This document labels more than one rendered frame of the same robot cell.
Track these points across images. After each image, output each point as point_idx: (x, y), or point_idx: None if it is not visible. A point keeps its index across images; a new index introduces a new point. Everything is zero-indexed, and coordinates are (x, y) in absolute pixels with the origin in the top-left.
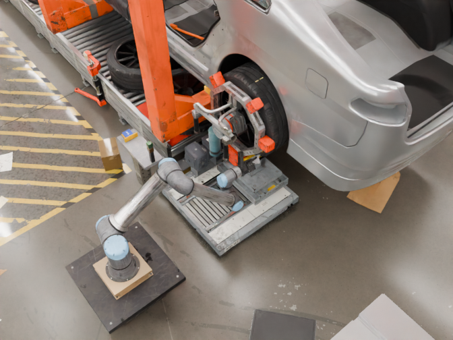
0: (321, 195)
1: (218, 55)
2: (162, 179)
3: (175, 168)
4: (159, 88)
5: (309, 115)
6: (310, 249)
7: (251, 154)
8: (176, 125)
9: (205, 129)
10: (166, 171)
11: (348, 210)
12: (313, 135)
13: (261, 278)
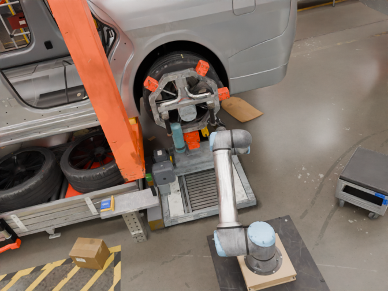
0: None
1: (130, 72)
2: (228, 148)
3: (229, 130)
4: (125, 118)
5: (243, 37)
6: (275, 152)
7: None
8: (141, 155)
9: None
10: (226, 137)
11: (252, 126)
12: (251, 53)
13: (288, 185)
